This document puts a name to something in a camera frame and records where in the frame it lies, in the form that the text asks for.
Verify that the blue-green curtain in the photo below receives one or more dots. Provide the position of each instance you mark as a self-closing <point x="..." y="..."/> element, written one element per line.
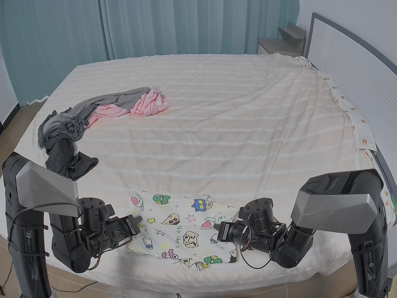
<point x="52" y="33"/>
<point x="198" y="14"/>

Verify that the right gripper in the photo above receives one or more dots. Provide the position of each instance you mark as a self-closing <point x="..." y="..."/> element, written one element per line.
<point x="231" y="231"/>

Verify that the bed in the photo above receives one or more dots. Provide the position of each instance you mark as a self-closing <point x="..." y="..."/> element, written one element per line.
<point x="217" y="119"/>

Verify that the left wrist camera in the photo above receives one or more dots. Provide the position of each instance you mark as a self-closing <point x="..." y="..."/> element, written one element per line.
<point x="109" y="210"/>

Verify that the white printed pyjama top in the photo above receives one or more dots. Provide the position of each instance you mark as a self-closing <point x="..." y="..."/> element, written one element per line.
<point x="183" y="228"/>

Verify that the dark grey garment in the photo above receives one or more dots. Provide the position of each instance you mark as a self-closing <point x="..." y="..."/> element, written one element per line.
<point x="66" y="158"/>

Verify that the white printed pillow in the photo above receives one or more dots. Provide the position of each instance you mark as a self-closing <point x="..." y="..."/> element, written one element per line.
<point x="353" y="113"/>

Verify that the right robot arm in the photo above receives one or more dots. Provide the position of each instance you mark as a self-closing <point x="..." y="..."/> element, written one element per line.
<point x="338" y="206"/>

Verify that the pink garment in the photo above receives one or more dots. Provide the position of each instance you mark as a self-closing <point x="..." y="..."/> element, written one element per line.
<point x="149" y="104"/>

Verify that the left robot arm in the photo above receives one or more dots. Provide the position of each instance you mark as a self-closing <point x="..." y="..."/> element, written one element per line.
<point x="43" y="197"/>

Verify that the grey bedside table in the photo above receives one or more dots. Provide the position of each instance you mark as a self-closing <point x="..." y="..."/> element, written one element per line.
<point x="273" y="46"/>

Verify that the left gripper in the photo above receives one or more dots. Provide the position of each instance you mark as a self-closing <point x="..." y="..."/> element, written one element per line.
<point x="119" y="230"/>

